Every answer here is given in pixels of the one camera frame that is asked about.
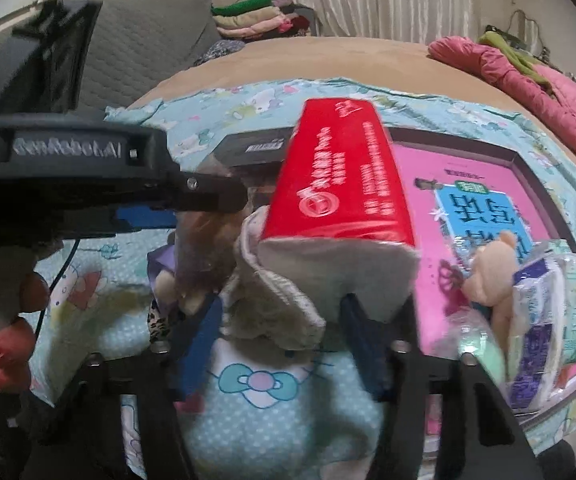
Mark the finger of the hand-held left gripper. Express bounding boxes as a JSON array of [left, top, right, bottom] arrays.
[[168, 170, 249, 214], [113, 205, 179, 233]]

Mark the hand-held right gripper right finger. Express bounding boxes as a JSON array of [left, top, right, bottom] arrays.
[[340, 294, 544, 480]]

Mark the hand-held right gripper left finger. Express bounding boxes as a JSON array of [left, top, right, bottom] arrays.
[[20, 292, 224, 480]]

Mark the brown teddy bear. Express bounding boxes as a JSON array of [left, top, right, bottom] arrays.
[[173, 180, 269, 306]]

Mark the red tissue pack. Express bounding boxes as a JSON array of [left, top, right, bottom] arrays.
[[258, 96, 421, 323]]

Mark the dark print tissue pack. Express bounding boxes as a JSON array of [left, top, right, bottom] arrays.
[[510, 260, 564, 411]]

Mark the pale green tissue pack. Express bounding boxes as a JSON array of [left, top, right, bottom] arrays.
[[543, 240, 576, 368]]

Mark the pink book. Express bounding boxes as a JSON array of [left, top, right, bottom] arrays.
[[388, 127, 576, 431], [393, 142, 569, 361]]

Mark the person's left hand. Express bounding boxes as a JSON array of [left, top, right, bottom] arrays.
[[0, 270, 51, 395]]

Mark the black small box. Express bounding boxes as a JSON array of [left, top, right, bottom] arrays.
[[215, 127, 296, 168]]

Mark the purple plush toy in bag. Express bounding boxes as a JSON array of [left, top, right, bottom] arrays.
[[145, 242, 209, 356]]

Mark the white terry cloth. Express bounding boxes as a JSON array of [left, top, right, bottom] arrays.
[[220, 207, 326, 352]]

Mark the blue cartoon printed sheet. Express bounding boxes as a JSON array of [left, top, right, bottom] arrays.
[[33, 77, 576, 480]]

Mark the dark floral cloth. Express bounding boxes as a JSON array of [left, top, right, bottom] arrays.
[[193, 39, 246, 67]]

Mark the beige teddy bear pink dress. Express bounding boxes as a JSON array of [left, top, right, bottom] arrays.
[[460, 230, 521, 356]]

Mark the stack of folded clothes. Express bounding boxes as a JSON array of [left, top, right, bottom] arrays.
[[210, 0, 319, 40]]

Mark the beige bed blanket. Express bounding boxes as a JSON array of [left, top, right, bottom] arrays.
[[128, 35, 576, 196]]

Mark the pink quilt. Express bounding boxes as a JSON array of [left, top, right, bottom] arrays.
[[427, 35, 576, 191]]

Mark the green cloth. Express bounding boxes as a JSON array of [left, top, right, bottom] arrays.
[[478, 30, 549, 83]]

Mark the black cable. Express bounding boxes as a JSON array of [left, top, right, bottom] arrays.
[[35, 237, 81, 333]]

